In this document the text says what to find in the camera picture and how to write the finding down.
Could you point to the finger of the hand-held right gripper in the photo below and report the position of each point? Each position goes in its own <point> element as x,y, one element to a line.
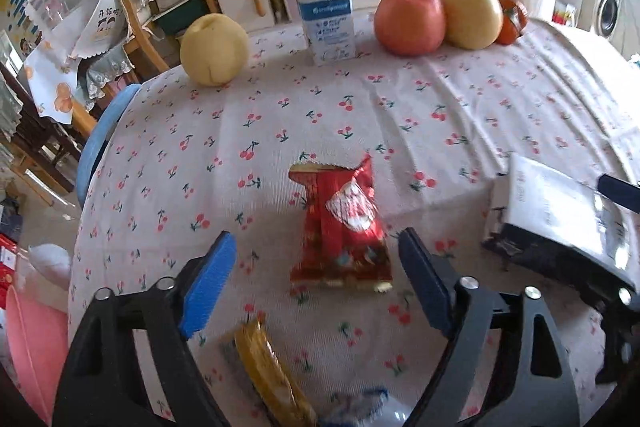
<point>617,191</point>
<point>622,322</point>

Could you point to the large yellow pear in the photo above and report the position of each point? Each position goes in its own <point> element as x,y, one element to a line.
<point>472,14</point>

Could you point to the green lace trimmed cloth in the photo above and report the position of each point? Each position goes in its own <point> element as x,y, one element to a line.
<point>107,67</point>

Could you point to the orange tangerine with leaf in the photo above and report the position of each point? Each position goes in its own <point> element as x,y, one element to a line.
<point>512,24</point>

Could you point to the light wooden chair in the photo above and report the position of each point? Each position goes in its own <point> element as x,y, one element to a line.
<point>142,42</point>

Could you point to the dark wooden chair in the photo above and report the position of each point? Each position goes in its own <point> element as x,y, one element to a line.
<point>30,142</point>

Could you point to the yellow snack wrapper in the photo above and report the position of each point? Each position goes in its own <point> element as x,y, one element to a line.
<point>270,372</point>

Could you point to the white washing machine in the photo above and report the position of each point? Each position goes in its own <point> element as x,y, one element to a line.
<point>607,12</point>

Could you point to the small yellow pear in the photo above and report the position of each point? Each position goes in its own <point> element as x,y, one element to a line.
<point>215,49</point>

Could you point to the cherry print tablecloth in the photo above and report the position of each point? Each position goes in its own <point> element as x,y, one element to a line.
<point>300,122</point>

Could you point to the red gift box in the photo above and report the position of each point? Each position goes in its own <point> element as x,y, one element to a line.
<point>7,262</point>

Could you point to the pink plastic bin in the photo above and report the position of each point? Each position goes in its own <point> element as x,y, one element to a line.
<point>35,347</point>

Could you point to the blue round stool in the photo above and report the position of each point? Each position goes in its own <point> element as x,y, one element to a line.
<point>100,137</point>

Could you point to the white plastic bag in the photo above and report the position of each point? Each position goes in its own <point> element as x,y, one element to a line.
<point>50,259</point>

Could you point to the mesh food cover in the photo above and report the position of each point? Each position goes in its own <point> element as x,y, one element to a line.
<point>70,2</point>

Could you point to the blue and white wrapper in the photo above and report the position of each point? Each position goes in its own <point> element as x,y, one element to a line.
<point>355,407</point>

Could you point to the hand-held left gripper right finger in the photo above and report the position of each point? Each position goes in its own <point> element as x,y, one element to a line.
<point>425,282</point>

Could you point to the orange print white cloth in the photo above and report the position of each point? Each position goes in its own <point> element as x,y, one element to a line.
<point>47,87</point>

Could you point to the red snack wrapper white circle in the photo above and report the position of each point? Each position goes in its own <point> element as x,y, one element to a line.
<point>335,232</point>

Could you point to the red apple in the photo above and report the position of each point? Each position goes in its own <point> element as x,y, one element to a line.
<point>410,22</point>

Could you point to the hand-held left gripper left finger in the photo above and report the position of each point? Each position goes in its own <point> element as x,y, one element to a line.
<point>210,282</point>

